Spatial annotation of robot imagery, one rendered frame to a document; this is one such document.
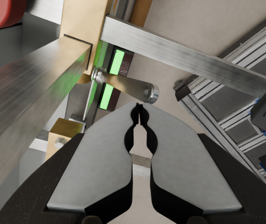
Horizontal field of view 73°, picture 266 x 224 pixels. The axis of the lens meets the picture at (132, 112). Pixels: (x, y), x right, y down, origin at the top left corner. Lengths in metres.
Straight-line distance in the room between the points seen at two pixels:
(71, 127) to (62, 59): 0.21
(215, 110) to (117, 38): 0.96
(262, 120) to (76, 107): 0.41
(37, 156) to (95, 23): 0.65
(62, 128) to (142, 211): 2.01
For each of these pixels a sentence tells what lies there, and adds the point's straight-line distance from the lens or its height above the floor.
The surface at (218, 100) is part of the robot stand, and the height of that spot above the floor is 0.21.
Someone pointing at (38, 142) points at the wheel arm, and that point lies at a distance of 0.40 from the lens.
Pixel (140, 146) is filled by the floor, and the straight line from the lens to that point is 1.52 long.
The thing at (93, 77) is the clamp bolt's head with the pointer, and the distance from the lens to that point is 0.30.
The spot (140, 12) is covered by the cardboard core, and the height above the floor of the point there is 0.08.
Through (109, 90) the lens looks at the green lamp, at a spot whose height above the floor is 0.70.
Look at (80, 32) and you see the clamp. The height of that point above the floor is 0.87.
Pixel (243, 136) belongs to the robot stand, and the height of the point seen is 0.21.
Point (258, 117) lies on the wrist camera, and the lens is 0.24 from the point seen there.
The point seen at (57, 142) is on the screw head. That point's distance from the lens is 0.35.
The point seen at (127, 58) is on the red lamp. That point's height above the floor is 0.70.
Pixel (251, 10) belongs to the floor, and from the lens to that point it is 1.27.
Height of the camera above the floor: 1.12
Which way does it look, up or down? 58 degrees down
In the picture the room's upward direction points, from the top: 178 degrees counter-clockwise
